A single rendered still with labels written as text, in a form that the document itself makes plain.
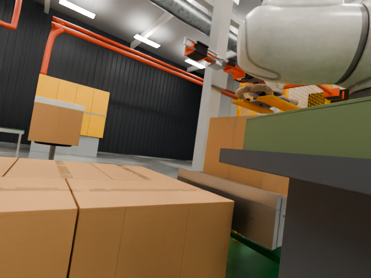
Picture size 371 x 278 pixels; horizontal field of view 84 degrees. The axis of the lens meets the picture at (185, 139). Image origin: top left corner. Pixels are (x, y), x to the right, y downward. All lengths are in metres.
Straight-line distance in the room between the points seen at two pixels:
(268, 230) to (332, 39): 0.68
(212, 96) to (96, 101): 6.39
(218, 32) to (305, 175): 2.38
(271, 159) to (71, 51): 11.76
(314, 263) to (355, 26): 0.44
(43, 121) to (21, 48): 9.60
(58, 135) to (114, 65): 10.24
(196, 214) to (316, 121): 0.55
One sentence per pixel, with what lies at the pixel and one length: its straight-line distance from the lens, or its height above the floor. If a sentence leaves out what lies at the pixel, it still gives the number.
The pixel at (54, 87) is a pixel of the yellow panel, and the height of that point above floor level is 2.16.
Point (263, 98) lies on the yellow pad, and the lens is 1.24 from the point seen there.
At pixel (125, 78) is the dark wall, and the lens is 12.29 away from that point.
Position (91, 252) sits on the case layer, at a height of 0.42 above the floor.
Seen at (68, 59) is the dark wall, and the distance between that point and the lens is 11.80.
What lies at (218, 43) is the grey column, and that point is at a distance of 2.58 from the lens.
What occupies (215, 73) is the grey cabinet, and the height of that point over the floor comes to 1.59.
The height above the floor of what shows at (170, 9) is 4.79.
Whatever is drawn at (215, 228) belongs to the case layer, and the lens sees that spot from 0.89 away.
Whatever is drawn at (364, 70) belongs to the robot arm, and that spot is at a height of 0.92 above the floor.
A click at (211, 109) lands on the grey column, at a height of 1.21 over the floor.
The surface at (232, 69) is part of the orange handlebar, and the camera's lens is 1.17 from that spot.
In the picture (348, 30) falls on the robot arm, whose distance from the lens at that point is 0.50.
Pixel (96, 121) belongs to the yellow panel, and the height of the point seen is 1.31.
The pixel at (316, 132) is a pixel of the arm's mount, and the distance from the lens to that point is 0.39.
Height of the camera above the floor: 0.73
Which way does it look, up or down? 3 degrees up
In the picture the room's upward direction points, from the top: 8 degrees clockwise
